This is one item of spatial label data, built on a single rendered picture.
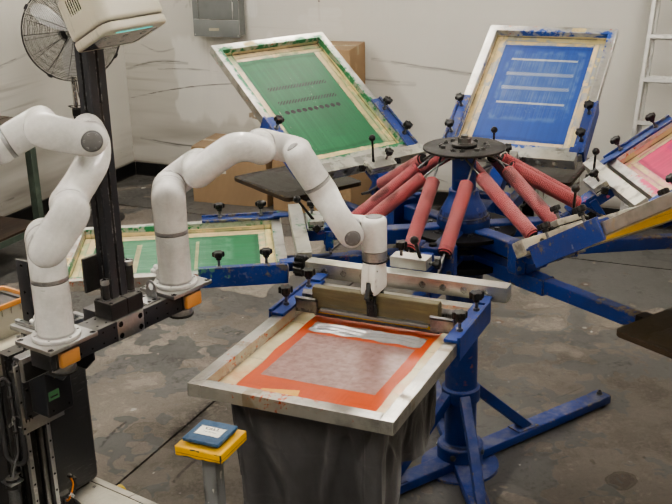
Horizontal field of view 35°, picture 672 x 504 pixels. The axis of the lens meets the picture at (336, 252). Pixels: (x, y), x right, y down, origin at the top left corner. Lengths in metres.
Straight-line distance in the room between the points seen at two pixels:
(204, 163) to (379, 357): 0.73
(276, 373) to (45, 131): 0.91
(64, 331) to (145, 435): 1.93
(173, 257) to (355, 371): 0.61
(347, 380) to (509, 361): 2.41
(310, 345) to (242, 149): 0.61
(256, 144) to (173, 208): 0.29
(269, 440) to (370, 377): 0.32
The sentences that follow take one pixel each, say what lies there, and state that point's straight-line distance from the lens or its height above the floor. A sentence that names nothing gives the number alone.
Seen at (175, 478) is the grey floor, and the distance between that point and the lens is 4.35.
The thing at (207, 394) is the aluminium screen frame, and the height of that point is 0.97.
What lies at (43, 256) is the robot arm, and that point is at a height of 1.40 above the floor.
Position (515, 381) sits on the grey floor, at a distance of 5.03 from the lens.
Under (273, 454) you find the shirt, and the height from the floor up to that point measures 0.77.
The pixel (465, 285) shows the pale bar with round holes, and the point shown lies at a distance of 3.31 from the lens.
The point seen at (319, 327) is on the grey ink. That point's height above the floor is 0.96.
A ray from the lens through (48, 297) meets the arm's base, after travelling 2.76.
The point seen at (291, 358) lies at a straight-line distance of 3.02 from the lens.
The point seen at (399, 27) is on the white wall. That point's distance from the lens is 7.41.
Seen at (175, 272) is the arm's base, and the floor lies 1.19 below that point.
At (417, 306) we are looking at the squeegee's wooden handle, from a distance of 3.12.
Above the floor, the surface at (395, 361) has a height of 0.96.
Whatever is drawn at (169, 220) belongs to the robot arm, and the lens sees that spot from 3.00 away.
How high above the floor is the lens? 2.24
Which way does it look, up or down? 20 degrees down
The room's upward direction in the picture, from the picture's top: 2 degrees counter-clockwise
